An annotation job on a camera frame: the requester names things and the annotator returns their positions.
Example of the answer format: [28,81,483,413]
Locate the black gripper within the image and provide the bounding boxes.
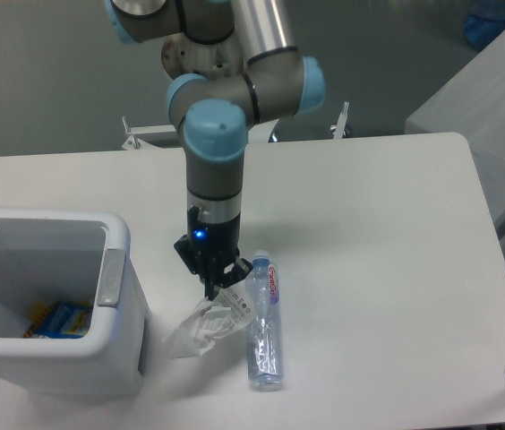
[174,206,253,299]

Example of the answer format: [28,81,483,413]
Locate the white plastic wrapper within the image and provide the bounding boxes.
[162,282,256,359]

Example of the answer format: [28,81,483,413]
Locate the clear plastic water bottle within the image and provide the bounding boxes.
[245,250,284,391]

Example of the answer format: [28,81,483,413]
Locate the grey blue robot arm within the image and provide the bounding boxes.
[106,1,326,299]

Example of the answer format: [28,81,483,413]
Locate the white plastic trash can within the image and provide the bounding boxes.
[0,209,150,396]

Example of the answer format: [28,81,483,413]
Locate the blue yellow box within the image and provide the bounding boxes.
[22,301,93,340]

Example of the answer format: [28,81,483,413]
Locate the grey covered side table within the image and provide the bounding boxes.
[404,31,505,232]

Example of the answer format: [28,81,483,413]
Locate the blue plastic bag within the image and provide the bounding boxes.
[463,1,505,51]

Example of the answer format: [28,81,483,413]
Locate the white left base bracket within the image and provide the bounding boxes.
[121,116,181,151]

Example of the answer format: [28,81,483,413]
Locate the white base bracket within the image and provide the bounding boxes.
[330,101,351,140]
[121,116,181,151]

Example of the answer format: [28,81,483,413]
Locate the white right base bracket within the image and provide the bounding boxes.
[330,101,351,140]

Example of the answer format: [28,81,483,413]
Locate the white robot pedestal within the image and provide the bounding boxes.
[159,33,253,147]

